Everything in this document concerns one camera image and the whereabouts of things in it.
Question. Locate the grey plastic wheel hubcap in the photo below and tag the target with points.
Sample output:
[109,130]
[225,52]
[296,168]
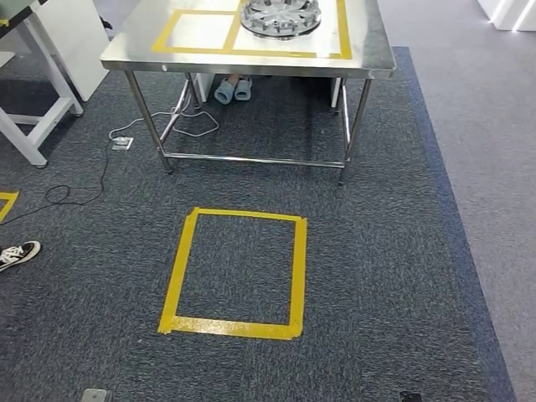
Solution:
[280,16]

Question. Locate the steel-topped workbench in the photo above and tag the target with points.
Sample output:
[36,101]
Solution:
[368,47]

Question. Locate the yellow floor tape line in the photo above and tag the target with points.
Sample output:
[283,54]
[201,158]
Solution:
[298,277]

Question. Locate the blue-grey slipper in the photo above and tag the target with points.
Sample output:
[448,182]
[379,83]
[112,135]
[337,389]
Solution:
[244,89]
[224,91]

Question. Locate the large yellow tape rectangle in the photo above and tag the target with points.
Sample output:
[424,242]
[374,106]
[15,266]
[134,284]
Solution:
[344,30]

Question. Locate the grey floor socket plate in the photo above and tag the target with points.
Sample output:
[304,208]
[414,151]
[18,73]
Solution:
[122,143]

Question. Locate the small yellow tape rectangle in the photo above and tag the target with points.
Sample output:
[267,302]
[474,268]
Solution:
[162,38]

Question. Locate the black chair base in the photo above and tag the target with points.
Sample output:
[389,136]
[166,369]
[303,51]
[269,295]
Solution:
[106,23]

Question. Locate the black and white sneaker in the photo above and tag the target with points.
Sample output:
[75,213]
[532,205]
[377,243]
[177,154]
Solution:
[19,254]

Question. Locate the yellow floor tape mark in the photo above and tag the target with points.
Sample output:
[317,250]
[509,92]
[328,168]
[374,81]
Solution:
[7,202]

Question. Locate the white panel furniture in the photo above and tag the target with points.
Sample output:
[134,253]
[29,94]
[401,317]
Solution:
[509,14]

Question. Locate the dark green table top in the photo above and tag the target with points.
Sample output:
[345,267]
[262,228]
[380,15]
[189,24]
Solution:
[16,14]

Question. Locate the white foot frame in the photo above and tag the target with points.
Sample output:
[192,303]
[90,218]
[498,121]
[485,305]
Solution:
[46,119]

